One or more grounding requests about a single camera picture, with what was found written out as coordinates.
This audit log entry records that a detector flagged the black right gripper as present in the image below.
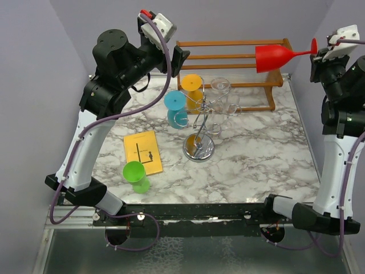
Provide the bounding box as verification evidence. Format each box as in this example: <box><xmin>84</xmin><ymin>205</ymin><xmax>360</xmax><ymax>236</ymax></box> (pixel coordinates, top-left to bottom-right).
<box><xmin>310</xmin><ymin>46</ymin><xmax>350</xmax><ymax>100</ymax></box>

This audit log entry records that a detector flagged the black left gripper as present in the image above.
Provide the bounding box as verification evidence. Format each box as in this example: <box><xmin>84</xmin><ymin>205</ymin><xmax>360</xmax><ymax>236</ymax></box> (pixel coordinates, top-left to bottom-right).
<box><xmin>120</xmin><ymin>20</ymin><xmax>189</xmax><ymax>88</ymax></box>

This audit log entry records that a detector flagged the yellow plastic wine glass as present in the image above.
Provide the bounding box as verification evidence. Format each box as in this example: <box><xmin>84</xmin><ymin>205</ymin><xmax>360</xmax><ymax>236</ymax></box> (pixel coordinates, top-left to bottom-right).
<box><xmin>181</xmin><ymin>74</ymin><xmax>203</xmax><ymax>114</ymax></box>

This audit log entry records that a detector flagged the blue plastic wine glass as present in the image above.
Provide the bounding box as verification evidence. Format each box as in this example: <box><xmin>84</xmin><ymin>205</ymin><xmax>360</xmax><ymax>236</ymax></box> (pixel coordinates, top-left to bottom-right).
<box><xmin>164</xmin><ymin>90</ymin><xmax>189</xmax><ymax>130</ymax></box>

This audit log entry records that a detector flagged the red plastic wine glass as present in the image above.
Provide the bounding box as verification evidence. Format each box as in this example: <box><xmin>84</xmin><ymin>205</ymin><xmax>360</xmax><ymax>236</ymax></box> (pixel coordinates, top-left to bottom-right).
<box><xmin>255</xmin><ymin>38</ymin><xmax>318</xmax><ymax>73</ymax></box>

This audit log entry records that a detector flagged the clear wine glass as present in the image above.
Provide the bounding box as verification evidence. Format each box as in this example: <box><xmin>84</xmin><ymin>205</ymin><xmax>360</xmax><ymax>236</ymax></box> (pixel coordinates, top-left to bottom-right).
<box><xmin>210</xmin><ymin>78</ymin><xmax>231</xmax><ymax>132</ymax></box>
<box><xmin>225</xmin><ymin>94</ymin><xmax>241</xmax><ymax>116</ymax></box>

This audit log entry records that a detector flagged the green plastic wine glass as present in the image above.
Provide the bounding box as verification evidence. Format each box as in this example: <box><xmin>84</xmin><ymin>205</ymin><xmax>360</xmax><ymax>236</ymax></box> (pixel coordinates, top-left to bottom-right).
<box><xmin>122</xmin><ymin>161</ymin><xmax>150</xmax><ymax>194</ymax></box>

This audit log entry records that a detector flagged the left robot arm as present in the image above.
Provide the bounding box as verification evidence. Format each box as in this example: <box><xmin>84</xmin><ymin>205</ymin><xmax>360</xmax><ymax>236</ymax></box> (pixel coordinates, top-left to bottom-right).
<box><xmin>45</xmin><ymin>10</ymin><xmax>189</xmax><ymax>225</ymax></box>

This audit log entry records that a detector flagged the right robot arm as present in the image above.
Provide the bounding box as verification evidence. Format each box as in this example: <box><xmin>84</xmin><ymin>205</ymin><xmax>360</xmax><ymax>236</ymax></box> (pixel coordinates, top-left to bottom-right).
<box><xmin>262</xmin><ymin>49</ymin><xmax>364</xmax><ymax>235</ymax></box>

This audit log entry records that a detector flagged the wooden slatted rack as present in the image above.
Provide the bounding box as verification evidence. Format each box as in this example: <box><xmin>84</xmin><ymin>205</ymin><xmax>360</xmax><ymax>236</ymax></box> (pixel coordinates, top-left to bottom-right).
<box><xmin>176</xmin><ymin>38</ymin><xmax>292</xmax><ymax>112</ymax></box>

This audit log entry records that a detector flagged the chrome wine glass rack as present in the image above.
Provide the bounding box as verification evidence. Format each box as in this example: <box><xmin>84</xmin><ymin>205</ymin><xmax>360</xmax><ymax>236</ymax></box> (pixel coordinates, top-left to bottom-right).
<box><xmin>182</xmin><ymin>92</ymin><xmax>239</xmax><ymax>163</ymax></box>

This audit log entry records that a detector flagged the yellow book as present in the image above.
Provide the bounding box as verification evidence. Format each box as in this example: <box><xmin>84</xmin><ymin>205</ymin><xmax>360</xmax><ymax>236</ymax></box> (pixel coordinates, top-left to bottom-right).
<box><xmin>123</xmin><ymin>131</ymin><xmax>163</xmax><ymax>175</ymax></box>

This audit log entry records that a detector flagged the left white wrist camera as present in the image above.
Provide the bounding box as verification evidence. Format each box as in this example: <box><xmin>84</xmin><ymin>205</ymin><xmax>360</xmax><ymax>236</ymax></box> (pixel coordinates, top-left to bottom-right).
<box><xmin>138</xmin><ymin>9</ymin><xmax>177</xmax><ymax>51</ymax></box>

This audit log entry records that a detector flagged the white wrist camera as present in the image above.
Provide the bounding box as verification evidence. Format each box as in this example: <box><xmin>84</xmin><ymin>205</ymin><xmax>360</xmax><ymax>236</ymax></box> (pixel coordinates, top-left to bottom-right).
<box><xmin>323</xmin><ymin>25</ymin><xmax>360</xmax><ymax>61</ymax></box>
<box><xmin>138</xmin><ymin>9</ymin><xmax>177</xmax><ymax>51</ymax></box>

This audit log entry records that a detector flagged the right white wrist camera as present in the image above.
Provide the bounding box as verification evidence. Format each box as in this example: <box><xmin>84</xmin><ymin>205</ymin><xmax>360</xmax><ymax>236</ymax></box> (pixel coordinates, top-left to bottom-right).
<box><xmin>323</xmin><ymin>25</ymin><xmax>360</xmax><ymax>61</ymax></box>

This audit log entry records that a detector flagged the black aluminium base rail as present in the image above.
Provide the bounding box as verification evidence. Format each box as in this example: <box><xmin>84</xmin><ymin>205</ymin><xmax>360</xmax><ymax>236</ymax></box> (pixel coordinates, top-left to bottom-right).
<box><xmin>45</xmin><ymin>203</ymin><xmax>346</xmax><ymax>237</ymax></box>

